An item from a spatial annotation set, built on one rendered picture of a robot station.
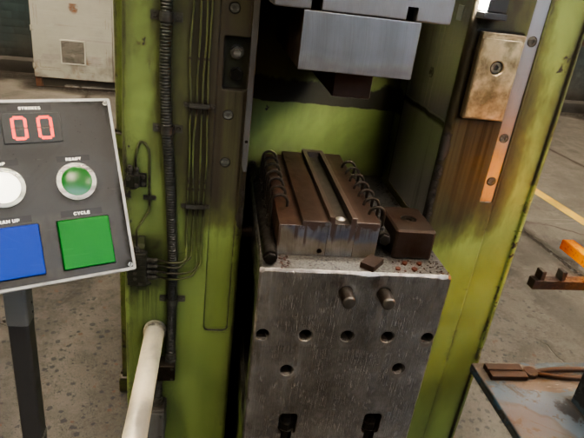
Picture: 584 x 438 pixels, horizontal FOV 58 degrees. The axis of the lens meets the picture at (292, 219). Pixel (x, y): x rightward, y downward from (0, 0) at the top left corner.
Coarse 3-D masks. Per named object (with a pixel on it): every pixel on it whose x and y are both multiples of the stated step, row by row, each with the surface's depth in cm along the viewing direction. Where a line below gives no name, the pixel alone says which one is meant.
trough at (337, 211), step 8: (312, 152) 138; (312, 160) 136; (320, 160) 137; (320, 168) 132; (320, 176) 126; (328, 176) 125; (328, 184) 122; (328, 192) 117; (336, 192) 117; (328, 200) 113; (336, 200) 114; (336, 208) 110; (344, 208) 109; (336, 216) 106; (344, 216) 106; (344, 224) 103
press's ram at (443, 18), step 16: (272, 0) 87; (288, 0) 84; (304, 0) 85; (320, 0) 88; (336, 0) 85; (352, 0) 86; (368, 0) 86; (384, 0) 86; (400, 0) 86; (416, 0) 87; (432, 0) 87; (448, 0) 87; (368, 16) 87; (384, 16) 87; (400, 16) 87; (416, 16) 88; (432, 16) 88; (448, 16) 88
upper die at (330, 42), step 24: (288, 24) 105; (312, 24) 86; (336, 24) 87; (360, 24) 87; (384, 24) 88; (408, 24) 88; (288, 48) 103; (312, 48) 88; (336, 48) 89; (360, 48) 89; (384, 48) 89; (408, 48) 90; (336, 72) 90; (360, 72) 91; (384, 72) 91; (408, 72) 92
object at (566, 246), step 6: (564, 240) 118; (570, 240) 119; (564, 246) 118; (570, 246) 116; (576, 246) 116; (570, 252) 116; (576, 252) 114; (582, 252) 114; (576, 258) 114; (582, 258) 112; (582, 264) 112
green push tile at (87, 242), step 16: (64, 224) 79; (80, 224) 81; (96, 224) 82; (64, 240) 79; (80, 240) 80; (96, 240) 82; (64, 256) 79; (80, 256) 80; (96, 256) 81; (112, 256) 83
